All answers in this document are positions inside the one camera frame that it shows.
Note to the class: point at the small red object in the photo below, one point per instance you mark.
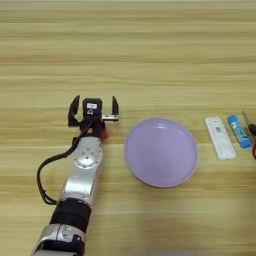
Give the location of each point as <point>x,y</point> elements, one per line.
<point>105,134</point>

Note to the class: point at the purple round plate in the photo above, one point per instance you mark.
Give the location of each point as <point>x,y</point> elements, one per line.
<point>161,153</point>

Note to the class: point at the white rectangular remote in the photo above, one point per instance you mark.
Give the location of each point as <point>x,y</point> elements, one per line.
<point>220,138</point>

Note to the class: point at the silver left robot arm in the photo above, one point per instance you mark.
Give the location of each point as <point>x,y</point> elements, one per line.
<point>80,180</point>

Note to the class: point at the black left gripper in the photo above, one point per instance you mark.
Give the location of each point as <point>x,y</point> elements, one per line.
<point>93,128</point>

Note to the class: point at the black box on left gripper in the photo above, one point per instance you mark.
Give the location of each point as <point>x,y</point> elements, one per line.
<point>92,107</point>

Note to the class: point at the blue glue stick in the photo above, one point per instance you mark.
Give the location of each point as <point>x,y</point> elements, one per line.
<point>239,131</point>

